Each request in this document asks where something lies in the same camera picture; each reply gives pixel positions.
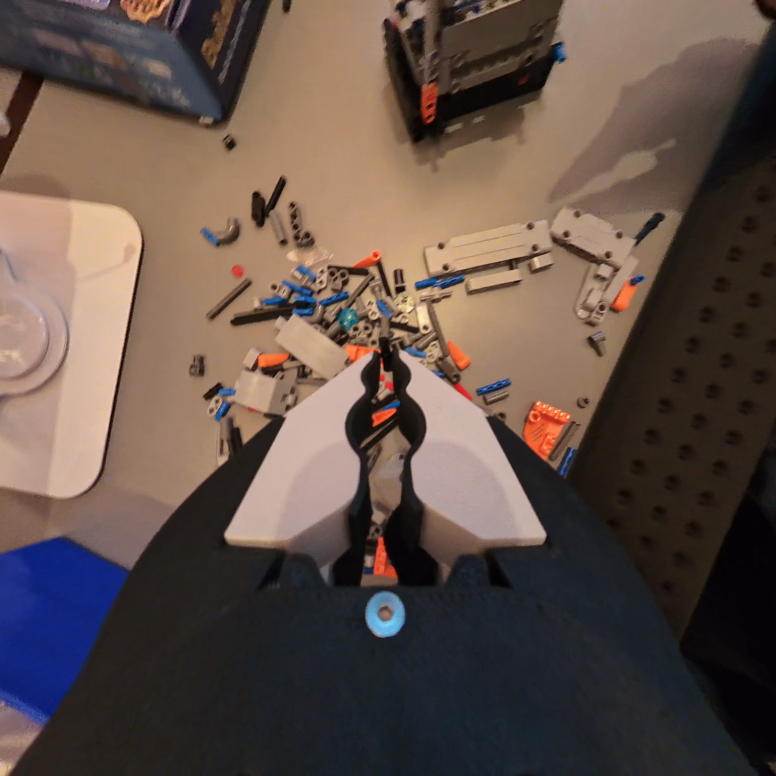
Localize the grey curved elbow piece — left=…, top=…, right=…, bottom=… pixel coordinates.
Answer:
left=199, top=217, right=242, bottom=248

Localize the blue plastic bin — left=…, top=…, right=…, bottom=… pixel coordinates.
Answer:
left=0, top=538, right=131, bottom=728

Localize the black axle with connector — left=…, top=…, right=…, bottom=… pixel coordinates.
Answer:
left=250, top=175, right=289, bottom=231

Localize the pile of small building parts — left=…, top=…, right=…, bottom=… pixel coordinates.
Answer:
left=188, top=237, right=512, bottom=455

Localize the large orange wedge piece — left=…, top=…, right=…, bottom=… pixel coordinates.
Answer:
left=523, top=402, right=577, bottom=460

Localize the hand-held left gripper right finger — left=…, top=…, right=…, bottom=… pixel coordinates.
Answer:
left=391, top=352, right=549, bottom=555

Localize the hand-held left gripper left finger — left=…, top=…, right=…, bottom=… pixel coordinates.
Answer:
left=225, top=354, right=384, bottom=552

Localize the small orange block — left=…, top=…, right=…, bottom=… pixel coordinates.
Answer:
left=612, top=276, right=645, bottom=314

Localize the orange gear frame assembly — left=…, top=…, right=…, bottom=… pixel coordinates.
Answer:
left=382, top=0, right=568, bottom=144

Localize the grey long bar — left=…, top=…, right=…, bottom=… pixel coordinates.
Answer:
left=424, top=220, right=556, bottom=278

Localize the black studded panel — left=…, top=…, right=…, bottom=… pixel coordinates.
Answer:
left=568, top=31, right=776, bottom=686

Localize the blue robot kit box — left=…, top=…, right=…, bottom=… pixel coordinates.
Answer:
left=0, top=0, right=275, bottom=124

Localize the white book stand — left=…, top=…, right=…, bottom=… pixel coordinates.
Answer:
left=0, top=191, right=145, bottom=500

